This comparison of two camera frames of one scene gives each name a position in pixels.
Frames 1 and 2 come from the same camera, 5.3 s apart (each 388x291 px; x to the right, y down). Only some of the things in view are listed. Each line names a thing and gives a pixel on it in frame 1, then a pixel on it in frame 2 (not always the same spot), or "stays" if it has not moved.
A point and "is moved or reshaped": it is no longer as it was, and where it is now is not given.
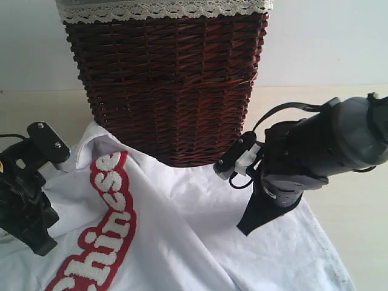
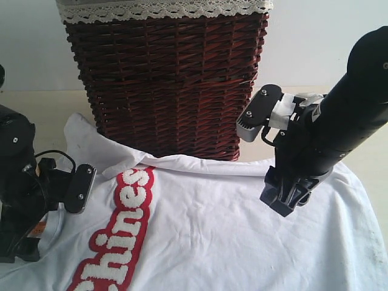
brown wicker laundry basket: [180, 88] stays
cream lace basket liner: [80, 11] stays
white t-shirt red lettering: [128, 224] is moved or reshaped
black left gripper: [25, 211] → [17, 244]
